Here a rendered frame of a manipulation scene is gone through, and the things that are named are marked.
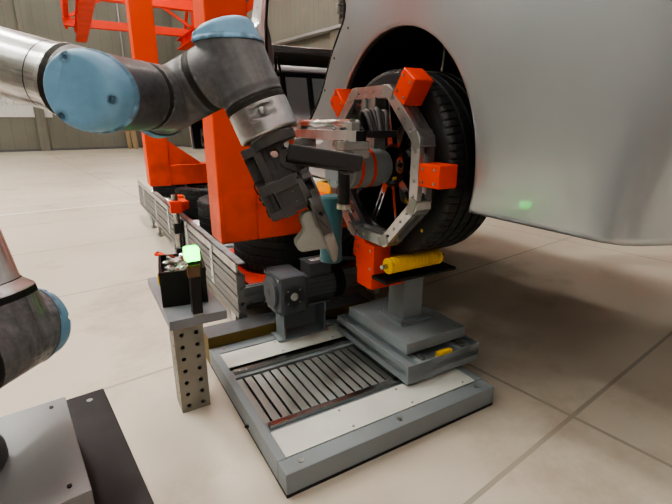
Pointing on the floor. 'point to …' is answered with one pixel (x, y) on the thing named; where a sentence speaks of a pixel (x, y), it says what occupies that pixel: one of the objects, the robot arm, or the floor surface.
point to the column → (190, 367)
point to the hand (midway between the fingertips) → (335, 252)
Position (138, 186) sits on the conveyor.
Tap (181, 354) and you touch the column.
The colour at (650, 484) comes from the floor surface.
